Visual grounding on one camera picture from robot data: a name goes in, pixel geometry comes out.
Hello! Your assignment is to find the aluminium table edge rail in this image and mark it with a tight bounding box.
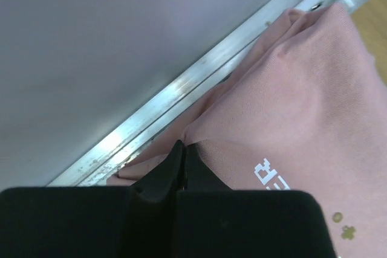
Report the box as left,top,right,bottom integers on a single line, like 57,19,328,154
51,0,366,187

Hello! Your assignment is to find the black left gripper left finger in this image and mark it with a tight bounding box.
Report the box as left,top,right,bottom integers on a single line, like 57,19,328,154
1,141,184,257

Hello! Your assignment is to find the dusty pink graphic t-shirt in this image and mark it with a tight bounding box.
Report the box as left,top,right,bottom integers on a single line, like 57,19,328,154
107,3,386,257

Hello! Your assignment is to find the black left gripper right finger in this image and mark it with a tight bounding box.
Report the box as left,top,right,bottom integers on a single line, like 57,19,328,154
176,145,336,257

